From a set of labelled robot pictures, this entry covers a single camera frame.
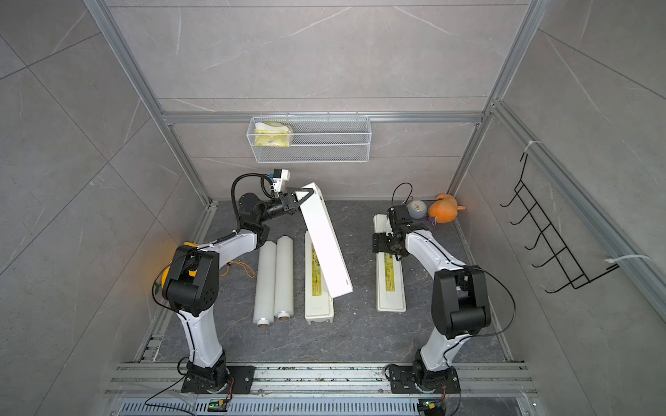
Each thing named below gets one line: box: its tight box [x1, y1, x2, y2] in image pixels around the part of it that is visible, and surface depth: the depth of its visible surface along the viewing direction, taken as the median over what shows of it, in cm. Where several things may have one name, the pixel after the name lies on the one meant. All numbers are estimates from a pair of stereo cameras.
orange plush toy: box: [428, 194, 466, 224], surface depth 110 cm
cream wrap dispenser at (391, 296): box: [372, 213, 407, 313], surface depth 83 cm
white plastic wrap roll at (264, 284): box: [252, 240, 277, 327], surface depth 89 cm
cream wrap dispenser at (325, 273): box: [301, 182, 354, 325], surface depth 75 cm
